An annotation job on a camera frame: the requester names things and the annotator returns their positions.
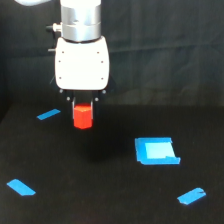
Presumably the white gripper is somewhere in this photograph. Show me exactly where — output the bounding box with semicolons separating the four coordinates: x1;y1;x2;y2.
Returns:
54;36;110;124

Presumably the red hexagonal block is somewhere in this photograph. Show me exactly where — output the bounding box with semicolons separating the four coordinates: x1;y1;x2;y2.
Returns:
74;103;92;129

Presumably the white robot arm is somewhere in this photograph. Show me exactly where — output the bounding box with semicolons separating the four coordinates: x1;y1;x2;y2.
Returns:
48;0;110;129

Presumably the blue tape strip back left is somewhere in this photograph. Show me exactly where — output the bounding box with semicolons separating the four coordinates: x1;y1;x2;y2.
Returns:
37;109;61;120

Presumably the blue tape strip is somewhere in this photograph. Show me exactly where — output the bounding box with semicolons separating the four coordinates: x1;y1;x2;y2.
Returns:
177;187;206;205
37;109;61;120
7;179;35;196

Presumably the blue tape square marker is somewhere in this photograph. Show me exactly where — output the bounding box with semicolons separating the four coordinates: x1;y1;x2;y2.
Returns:
135;137;181;165

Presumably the blue tape strip front left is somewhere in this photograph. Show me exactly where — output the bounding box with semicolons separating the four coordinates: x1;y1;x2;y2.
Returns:
7;179;35;196

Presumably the blue tape strip front right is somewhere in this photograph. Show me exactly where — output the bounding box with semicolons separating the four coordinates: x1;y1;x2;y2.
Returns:
177;187;206;205

